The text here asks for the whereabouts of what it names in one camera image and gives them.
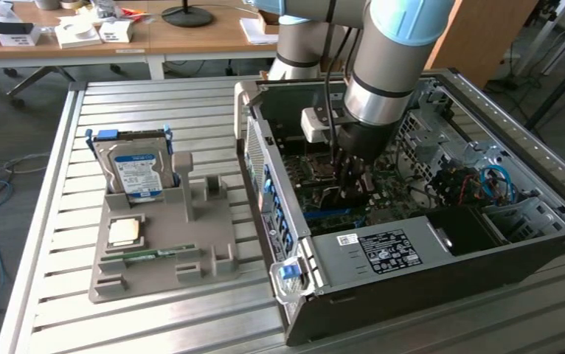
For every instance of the green motherboard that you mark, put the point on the green motherboard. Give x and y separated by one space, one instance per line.
387 191

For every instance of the brown tape roll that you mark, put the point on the brown tape roll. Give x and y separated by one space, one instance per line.
73 3

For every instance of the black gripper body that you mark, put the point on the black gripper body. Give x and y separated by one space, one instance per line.
367 142

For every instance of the black round lamp base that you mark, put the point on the black round lamp base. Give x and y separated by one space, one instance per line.
186 18

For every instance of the open black PC case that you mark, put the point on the open black PC case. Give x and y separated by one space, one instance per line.
460 295

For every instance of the white box black top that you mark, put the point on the white box black top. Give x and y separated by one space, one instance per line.
17 38

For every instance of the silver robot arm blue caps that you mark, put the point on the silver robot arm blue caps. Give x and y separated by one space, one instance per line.
396 55

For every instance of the white power adapter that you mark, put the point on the white power adapter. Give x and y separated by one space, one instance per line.
511 55

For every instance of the black low-profile graphics card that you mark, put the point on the black low-profile graphics card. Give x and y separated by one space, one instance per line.
332 201

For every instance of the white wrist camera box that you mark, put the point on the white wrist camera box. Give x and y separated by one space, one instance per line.
315 127

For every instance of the grey cup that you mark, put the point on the grey cup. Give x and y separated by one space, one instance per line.
46 4

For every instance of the silver CPU chip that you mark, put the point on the silver CPU chip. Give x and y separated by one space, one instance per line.
125 231

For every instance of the black metal table leg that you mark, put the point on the black metal table leg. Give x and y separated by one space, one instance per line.
562 79

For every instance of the metal CPU socket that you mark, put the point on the metal CPU socket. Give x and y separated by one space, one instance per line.
312 169

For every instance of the blue case latch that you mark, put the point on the blue case latch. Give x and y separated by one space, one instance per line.
291 273

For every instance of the blue card retention clip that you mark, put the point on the blue card retention clip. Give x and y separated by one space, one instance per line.
267 178
285 226
277 205
291 246

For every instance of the hard disk in blue caddy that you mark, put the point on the hard disk in blue caddy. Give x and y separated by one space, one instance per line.
137 173

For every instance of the white tape roll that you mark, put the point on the white tape roll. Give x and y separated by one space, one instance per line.
84 31

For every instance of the flat white cardboard box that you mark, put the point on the flat white cardboard box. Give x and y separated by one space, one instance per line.
74 42

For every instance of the blue long expansion slot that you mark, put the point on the blue long expansion slot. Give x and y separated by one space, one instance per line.
329 214

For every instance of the white paper stack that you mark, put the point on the white paper stack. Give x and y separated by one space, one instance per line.
259 35

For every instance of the orange small item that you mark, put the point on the orange small item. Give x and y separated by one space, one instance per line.
134 14

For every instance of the silver disk bay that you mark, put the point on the silver disk bay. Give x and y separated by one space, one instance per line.
528 221

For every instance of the grey power supply unit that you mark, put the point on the grey power supply unit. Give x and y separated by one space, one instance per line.
341 258

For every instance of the black wheeled chair base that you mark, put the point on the black wheeled chair base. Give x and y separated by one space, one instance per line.
17 100

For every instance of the grey plastic parts rack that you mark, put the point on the grey plastic parts rack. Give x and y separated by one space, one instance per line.
174 228

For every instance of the small white labelled box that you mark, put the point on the small white labelled box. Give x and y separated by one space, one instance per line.
116 33

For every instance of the green RAM stick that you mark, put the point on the green RAM stick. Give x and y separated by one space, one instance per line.
154 254

